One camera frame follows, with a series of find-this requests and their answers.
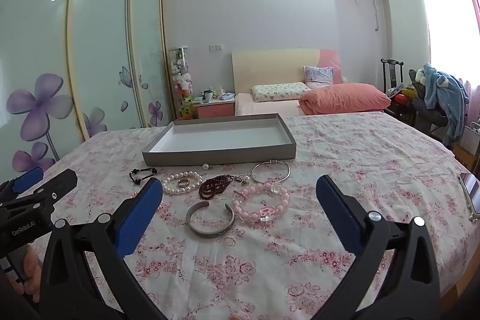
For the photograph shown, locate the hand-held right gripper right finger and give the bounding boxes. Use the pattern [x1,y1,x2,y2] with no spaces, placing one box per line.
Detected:
[311,175,441,320]

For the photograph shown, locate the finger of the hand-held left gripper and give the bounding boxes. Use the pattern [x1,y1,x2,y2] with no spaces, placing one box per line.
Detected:
[0,166,44,199]
[0,169,79,220]

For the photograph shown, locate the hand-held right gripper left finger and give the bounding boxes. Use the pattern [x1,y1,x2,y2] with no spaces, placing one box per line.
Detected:
[39,177,169,320]

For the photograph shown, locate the white pearl bracelet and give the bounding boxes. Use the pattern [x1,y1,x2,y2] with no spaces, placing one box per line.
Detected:
[162,171,203,196]

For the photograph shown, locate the wide silver cuff bracelet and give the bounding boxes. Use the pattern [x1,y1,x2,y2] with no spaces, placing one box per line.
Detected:
[186,201,236,240]

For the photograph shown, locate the thin silver bangle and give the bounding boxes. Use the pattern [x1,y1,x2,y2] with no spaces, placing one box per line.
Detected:
[251,160,291,183]

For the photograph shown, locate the chunky pink bead bracelet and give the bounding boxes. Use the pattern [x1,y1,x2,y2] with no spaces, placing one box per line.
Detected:
[232,182,290,224]

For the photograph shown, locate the grey shallow tray box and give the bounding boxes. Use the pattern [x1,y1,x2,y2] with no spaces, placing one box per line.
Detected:
[142,113,297,167]

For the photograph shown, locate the person's left hand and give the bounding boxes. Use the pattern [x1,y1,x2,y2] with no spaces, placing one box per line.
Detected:
[13,243,43,302]

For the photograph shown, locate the pink floral tablecloth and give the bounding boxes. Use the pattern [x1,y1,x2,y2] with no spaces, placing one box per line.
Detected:
[17,112,477,320]

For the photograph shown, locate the bed with pink sheet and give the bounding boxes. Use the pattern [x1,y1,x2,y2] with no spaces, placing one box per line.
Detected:
[234,92,387,117]

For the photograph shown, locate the grey chair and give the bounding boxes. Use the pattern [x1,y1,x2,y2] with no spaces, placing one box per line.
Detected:
[409,69,451,148]

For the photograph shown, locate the pink and cream nightstand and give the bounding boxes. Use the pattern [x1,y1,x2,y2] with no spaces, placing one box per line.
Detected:
[196,97,236,119]

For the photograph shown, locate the white smartphone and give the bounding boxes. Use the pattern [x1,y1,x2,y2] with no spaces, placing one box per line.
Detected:
[459,172,480,216]

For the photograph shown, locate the colourful toys on chair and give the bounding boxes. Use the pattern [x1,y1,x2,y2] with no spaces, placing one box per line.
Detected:
[388,85,418,107]

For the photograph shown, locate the floral white pillow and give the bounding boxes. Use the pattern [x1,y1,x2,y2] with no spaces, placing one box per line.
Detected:
[251,82,312,103]

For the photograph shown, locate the small lilac pillow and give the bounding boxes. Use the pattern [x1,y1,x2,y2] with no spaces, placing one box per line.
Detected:
[303,66,334,85]

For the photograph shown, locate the clear tube of plush toys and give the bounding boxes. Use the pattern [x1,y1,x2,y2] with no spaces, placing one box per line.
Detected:
[168,46,194,118]

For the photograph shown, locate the wardrobe with purple flower doors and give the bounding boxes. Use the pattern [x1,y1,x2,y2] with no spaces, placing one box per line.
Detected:
[0,0,167,174]

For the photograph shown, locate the dark wooden chair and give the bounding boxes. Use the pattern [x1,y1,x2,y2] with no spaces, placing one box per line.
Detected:
[380,58,417,126]

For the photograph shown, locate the cream and pink headboard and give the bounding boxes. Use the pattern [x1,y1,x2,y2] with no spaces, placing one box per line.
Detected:
[232,49,343,96]

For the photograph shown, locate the blue plush robe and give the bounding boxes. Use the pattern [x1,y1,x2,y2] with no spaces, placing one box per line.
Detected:
[420,62,470,118]

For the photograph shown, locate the pink window curtain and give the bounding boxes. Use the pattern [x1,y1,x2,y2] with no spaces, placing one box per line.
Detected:
[410,0,480,156]

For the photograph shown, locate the dark red bead bracelet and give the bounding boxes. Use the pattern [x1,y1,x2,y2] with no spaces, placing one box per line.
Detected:
[199,175,235,200]

